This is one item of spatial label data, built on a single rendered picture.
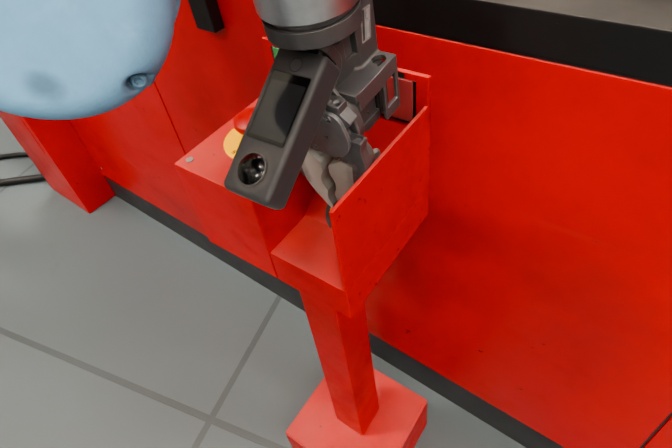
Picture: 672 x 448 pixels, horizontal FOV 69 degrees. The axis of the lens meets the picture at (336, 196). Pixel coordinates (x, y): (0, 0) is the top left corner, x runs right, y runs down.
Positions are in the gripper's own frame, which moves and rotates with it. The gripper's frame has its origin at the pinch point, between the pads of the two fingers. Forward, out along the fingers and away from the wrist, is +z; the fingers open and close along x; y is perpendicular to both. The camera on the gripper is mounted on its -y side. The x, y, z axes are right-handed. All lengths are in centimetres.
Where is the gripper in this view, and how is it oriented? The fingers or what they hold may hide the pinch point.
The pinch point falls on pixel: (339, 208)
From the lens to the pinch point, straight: 47.8
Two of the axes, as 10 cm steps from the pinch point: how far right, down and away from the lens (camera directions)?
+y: 5.6, -6.8, 4.8
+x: -8.1, -3.3, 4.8
